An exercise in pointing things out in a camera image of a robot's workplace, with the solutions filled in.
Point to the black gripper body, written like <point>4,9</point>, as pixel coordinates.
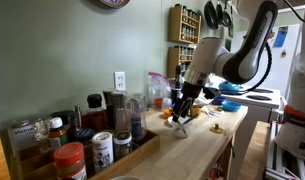
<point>192,91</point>

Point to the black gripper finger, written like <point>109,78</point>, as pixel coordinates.
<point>176,113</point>
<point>186,108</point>

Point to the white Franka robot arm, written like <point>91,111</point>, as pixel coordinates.
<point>245,56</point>

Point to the white printed box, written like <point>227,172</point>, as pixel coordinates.
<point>22,133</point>

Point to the small orange object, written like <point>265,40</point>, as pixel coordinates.
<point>167,113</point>

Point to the gold metal cup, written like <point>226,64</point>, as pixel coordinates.
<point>196,110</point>

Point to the dark bottle with white label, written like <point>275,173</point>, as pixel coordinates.
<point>177,90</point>

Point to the white paper napkin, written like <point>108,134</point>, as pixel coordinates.
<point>210,112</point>

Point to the dark blue measuring cup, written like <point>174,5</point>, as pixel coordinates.
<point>218,100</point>

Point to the clear zip plastic bag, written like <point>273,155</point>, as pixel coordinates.
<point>157,87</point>

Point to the brass lid with knob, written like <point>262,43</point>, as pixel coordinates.
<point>217,128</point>

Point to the wooden spice rack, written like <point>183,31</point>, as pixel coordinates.
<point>173,26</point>
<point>172,60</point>

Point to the blue kettle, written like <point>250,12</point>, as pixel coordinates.
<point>229,87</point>

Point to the wooden kitchen cart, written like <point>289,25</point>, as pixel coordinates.
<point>192,150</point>

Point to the tall clear glass jar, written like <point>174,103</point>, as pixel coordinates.
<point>136,115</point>

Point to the light blue measuring cup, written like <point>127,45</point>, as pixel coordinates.
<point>231,106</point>

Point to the clear pepper grinder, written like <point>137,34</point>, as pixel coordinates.
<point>119,111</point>

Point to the wooden condiment tray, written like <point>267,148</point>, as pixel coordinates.
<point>138,156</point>

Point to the glass jar dark lid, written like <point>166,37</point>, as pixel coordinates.
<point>122,145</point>

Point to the black stove burner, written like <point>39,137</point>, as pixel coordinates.
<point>262,90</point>
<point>259,97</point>

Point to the white kitchen stove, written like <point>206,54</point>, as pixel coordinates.
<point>255,116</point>

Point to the dark pepper grinder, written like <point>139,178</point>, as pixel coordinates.
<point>107,106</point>

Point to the black hanging frying pan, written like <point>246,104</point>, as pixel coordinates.
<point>227,17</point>
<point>210,15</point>
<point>219,11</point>

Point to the dark sauce bottle black cap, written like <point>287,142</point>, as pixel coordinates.
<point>94,113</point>

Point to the white shaker bottle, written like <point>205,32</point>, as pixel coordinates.
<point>102,150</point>

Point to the jar with blue lid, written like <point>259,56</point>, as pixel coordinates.
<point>84,135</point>

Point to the white refrigerator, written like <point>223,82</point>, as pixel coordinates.
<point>287,70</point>

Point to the slim bottle silver top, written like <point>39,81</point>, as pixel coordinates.
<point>76,120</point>

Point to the blue paper sheet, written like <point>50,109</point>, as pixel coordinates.
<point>280,36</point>

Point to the jar with orange lid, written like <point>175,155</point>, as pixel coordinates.
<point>70,163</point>

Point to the amber bottle white cap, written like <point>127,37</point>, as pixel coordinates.
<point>57,133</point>

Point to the small clear glass jar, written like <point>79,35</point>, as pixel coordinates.
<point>41,129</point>

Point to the white wall outlet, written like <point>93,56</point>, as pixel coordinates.
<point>119,80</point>

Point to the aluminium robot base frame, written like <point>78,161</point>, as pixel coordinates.
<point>275,156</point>

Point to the patterned decorative wall plate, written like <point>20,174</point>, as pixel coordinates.
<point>114,2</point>

